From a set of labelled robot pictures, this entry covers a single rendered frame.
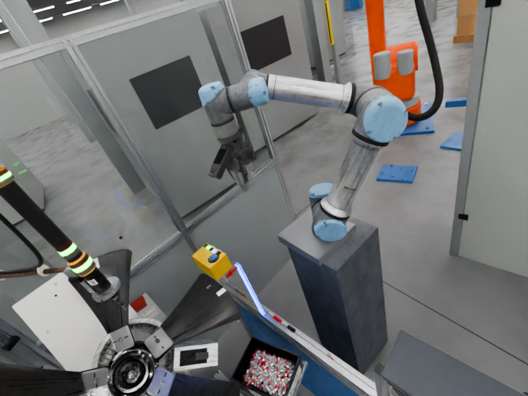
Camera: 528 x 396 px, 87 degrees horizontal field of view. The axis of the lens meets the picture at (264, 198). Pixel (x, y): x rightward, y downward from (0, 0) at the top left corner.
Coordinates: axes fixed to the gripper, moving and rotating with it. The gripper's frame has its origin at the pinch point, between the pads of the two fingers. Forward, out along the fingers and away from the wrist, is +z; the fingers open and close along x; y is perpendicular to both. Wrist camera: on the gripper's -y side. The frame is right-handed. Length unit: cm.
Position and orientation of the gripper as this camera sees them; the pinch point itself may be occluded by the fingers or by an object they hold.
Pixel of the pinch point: (243, 188)
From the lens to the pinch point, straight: 97.7
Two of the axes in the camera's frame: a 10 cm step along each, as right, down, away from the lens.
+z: 2.9, 7.8, 5.5
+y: 6.4, -5.8, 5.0
